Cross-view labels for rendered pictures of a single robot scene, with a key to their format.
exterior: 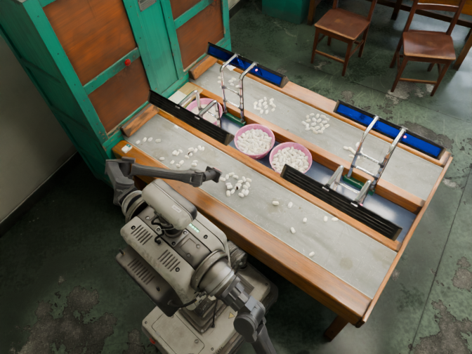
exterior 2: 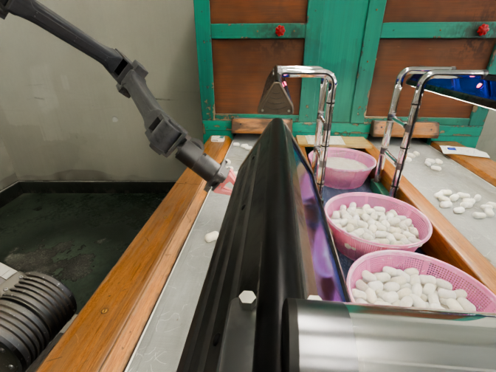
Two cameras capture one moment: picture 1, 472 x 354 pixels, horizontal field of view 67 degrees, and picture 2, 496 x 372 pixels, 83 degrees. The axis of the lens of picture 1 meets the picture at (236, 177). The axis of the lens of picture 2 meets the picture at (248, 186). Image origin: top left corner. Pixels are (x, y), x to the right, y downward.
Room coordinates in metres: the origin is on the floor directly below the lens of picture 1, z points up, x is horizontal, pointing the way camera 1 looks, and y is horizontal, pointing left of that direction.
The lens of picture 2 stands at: (0.87, -0.46, 1.17)
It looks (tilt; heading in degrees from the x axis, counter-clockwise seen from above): 26 degrees down; 54
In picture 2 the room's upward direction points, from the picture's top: straight up
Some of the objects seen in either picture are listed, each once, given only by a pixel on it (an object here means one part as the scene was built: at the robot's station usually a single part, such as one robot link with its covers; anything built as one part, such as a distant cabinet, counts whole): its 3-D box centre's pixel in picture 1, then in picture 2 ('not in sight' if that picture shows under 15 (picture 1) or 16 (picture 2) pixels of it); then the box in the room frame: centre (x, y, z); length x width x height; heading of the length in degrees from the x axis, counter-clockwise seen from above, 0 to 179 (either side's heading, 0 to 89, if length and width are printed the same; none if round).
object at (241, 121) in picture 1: (239, 90); (421, 141); (1.86, -0.07, 0.90); 0.20 x 0.19 x 0.45; 49
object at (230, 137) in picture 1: (188, 114); (276, 82); (1.50, 0.25, 1.08); 0.62 x 0.08 x 0.07; 49
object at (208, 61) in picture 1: (204, 64); (404, 128); (2.26, 0.17, 0.83); 0.30 x 0.06 x 0.07; 139
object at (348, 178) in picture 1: (373, 156); not in sight; (1.22, -0.80, 0.90); 0.20 x 0.19 x 0.45; 49
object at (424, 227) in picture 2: (254, 143); (371, 229); (1.53, -0.14, 0.72); 0.27 x 0.27 x 0.10
